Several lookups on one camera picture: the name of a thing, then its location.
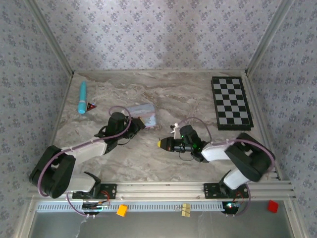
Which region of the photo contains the light blue card pouch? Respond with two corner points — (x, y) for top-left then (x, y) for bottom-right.
(125, 103), (157, 128)

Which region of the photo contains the cyan plastic tube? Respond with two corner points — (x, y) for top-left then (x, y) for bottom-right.
(77, 80), (88, 115)

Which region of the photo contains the black and grey chessboard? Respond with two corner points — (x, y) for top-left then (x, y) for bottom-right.
(211, 76), (255, 131)

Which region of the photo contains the beige wooden block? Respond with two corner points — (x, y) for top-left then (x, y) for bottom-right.
(181, 203), (192, 218)

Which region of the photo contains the orange toy block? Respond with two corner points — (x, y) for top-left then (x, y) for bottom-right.
(116, 204), (129, 218)

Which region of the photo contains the small controller board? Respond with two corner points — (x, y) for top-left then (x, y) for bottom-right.
(82, 201), (111, 215)
(221, 201), (242, 215)

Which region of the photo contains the red toy block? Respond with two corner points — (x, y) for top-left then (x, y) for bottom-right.
(267, 200), (279, 214)

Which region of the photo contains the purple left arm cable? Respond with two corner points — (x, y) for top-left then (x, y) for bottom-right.
(36, 105), (133, 198)

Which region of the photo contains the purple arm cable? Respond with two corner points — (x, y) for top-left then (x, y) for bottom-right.
(36, 105), (133, 198)
(176, 117), (276, 173)

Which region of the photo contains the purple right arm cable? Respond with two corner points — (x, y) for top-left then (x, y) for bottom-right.
(176, 117), (276, 173)

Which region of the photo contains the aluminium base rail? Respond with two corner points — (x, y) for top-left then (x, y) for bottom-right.
(26, 180), (296, 201)

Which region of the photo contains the grey slotted cable duct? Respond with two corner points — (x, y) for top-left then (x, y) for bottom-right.
(36, 201), (225, 213)

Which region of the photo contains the aluminium side rail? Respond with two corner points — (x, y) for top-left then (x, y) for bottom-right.
(244, 73), (283, 181)

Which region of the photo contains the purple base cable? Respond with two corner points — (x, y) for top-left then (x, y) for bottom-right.
(66, 192), (89, 217)
(226, 183), (252, 217)

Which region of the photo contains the aluminium frame post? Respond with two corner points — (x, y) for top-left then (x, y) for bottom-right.
(244, 0), (297, 76)

